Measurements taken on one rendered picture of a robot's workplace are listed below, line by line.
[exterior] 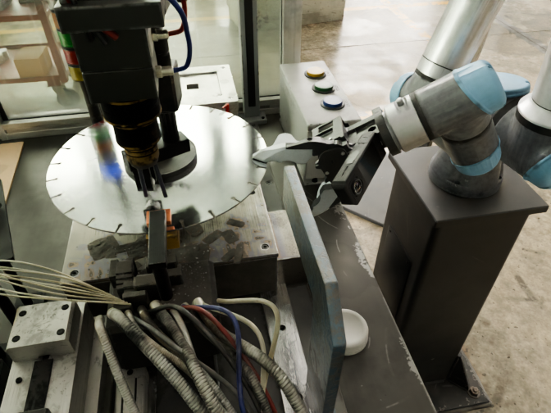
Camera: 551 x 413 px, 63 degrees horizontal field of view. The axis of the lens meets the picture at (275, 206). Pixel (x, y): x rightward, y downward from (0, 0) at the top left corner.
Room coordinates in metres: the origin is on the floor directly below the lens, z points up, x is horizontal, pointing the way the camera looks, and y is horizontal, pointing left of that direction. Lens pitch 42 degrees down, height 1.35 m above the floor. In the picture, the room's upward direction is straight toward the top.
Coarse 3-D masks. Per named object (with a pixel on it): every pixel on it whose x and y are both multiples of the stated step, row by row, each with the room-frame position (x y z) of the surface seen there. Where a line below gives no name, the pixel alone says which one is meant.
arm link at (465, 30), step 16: (464, 0) 0.71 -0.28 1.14; (480, 0) 0.70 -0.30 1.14; (496, 0) 0.70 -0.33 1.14; (448, 16) 0.72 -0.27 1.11; (464, 16) 0.70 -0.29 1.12; (480, 16) 0.70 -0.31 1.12; (448, 32) 0.71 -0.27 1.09; (464, 32) 0.70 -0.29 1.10; (480, 32) 0.70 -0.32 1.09; (432, 48) 0.71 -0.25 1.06; (448, 48) 0.70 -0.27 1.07; (464, 48) 0.69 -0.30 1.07; (432, 64) 0.70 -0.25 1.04; (448, 64) 0.69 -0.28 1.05; (464, 64) 0.69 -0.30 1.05; (400, 80) 0.74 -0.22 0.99; (416, 80) 0.71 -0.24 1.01; (432, 80) 0.69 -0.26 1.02; (400, 96) 0.72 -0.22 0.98
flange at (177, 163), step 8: (192, 144) 0.59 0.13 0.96; (192, 152) 0.57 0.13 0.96; (168, 160) 0.55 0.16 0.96; (176, 160) 0.55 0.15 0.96; (184, 160) 0.55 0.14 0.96; (192, 160) 0.55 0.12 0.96; (160, 168) 0.53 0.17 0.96; (168, 168) 0.53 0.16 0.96; (176, 168) 0.53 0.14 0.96; (184, 168) 0.54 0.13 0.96; (168, 176) 0.52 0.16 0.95
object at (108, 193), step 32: (96, 128) 0.66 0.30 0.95; (192, 128) 0.66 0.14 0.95; (224, 128) 0.66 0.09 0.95; (64, 160) 0.56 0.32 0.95; (96, 160) 0.56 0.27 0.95; (224, 160) 0.56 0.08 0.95; (256, 160) 0.56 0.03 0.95; (64, 192) 0.49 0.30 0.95; (96, 192) 0.49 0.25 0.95; (128, 192) 0.49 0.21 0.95; (160, 192) 0.49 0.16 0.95; (192, 192) 0.49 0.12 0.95; (224, 192) 0.49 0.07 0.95; (96, 224) 0.42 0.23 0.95; (128, 224) 0.42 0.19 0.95; (192, 224) 0.42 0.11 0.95
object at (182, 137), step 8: (160, 120) 0.50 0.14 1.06; (168, 120) 0.49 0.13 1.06; (176, 120) 0.51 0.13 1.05; (168, 128) 0.49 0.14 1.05; (176, 128) 0.50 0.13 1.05; (168, 136) 0.49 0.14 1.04; (176, 136) 0.50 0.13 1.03; (184, 136) 0.51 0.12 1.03; (160, 144) 0.49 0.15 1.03; (168, 144) 0.49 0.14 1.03; (176, 144) 0.49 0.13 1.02; (184, 144) 0.50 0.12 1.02; (160, 152) 0.48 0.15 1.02; (168, 152) 0.49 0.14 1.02; (176, 152) 0.49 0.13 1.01; (184, 152) 0.50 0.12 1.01; (160, 160) 0.48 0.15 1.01; (128, 168) 0.46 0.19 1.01; (152, 168) 0.49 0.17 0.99; (136, 176) 0.47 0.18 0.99; (144, 176) 0.47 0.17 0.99; (152, 176) 0.49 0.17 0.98; (136, 184) 0.47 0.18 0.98; (152, 184) 0.47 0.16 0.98
